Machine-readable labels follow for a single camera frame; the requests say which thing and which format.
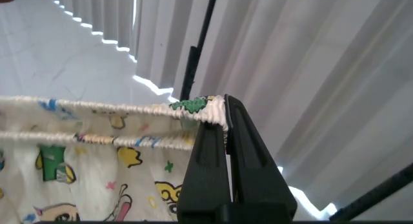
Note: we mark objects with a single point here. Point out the black clothes rack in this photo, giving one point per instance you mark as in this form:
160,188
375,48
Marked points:
193,72

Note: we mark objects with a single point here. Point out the white curtain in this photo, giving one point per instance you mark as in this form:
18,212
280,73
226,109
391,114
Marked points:
306,72

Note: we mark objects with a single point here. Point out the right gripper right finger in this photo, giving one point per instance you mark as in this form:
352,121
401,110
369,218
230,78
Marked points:
258,185

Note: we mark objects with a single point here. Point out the cream printed garment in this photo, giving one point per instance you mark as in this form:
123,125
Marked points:
96,172

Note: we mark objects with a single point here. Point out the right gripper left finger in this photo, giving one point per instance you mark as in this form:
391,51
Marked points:
203,179

